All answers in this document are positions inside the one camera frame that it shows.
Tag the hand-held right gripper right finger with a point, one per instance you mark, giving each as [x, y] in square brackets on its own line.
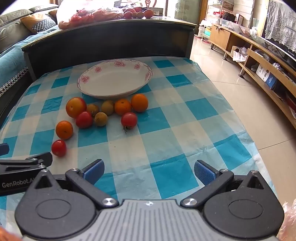
[203, 172]

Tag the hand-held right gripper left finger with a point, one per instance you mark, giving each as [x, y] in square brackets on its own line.
[94, 171]

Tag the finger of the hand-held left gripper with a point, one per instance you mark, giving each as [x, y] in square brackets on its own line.
[25, 160]
[4, 149]

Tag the orange tangerine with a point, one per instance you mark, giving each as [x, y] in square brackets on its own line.
[139, 102]
[122, 107]
[64, 129]
[149, 13]

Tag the small red tomato with stem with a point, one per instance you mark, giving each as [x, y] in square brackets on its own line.
[129, 120]

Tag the white floral plate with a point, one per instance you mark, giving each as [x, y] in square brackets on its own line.
[115, 78]

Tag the blue white checked tablecloth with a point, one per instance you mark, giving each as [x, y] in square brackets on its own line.
[161, 143]

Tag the pink plastic bag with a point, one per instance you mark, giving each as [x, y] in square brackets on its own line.
[289, 222]

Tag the blue white box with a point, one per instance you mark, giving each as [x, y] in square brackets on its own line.
[268, 77]

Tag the grey leather sofa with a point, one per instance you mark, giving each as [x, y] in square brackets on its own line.
[11, 32]

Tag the white paper bag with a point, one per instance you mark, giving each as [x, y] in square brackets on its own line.
[238, 54]

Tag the dark coffee table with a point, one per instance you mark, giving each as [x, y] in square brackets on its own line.
[104, 44]

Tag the orange patterned throw pillow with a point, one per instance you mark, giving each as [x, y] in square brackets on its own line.
[32, 20]
[52, 13]

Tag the wooden TV stand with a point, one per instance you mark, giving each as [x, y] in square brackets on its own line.
[222, 37]

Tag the white plastic drawer cart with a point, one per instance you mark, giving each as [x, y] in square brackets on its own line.
[204, 31]

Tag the black television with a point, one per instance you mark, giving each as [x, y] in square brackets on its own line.
[285, 54]

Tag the clear plastic bag with produce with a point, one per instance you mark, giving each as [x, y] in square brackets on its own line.
[87, 16]

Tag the dark wicker basket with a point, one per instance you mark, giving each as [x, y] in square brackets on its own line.
[227, 15]

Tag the white lace cloth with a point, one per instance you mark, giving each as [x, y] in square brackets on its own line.
[281, 20]

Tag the wooden chair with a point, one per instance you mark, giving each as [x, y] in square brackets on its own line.
[149, 3]

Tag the picture frame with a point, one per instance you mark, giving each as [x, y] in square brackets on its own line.
[239, 19]

